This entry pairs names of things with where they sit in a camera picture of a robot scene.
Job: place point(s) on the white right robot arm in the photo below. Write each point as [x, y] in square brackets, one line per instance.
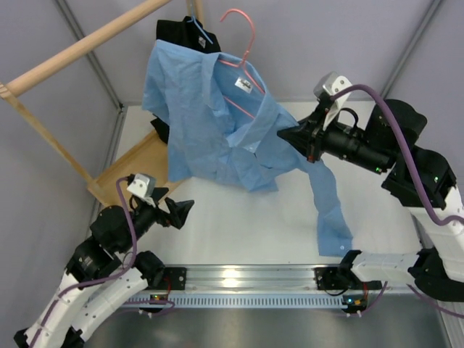
[265, 196]

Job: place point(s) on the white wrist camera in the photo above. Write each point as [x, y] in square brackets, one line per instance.
[142, 186]
[328, 86]

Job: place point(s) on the wooden clothes rack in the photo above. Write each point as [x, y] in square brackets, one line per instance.
[72, 105]

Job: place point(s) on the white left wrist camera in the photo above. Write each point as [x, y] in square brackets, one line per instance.
[142, 186]

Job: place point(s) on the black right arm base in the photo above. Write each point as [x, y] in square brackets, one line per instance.
[332, 278]

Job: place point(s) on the slotted grey cable duct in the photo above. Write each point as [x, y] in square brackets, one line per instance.
[238, 301]

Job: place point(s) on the blue wire hanger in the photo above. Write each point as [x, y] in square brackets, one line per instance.
[196, 38]

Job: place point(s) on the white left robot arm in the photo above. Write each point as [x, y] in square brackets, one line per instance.
[69, 321]

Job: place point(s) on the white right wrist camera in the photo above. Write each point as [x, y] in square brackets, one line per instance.
[328, 86]

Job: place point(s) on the black button shirt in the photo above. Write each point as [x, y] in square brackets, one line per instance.
[173, 82]

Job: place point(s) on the aluminium mounting rail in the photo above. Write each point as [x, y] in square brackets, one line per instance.
[253, 277]

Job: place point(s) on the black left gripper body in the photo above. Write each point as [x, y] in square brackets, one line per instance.
[144, 217]

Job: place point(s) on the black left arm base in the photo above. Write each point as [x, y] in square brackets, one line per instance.
[173, 278]

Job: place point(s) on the pink wire hanger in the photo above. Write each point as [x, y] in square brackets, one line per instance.
[243, 64]

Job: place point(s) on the light blue shirt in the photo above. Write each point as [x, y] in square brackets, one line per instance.
[223, 125]

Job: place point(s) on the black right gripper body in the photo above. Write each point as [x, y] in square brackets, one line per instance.
[346, 143]

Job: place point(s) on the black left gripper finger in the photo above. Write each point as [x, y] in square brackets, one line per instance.
[179, 212]
[154, 195]

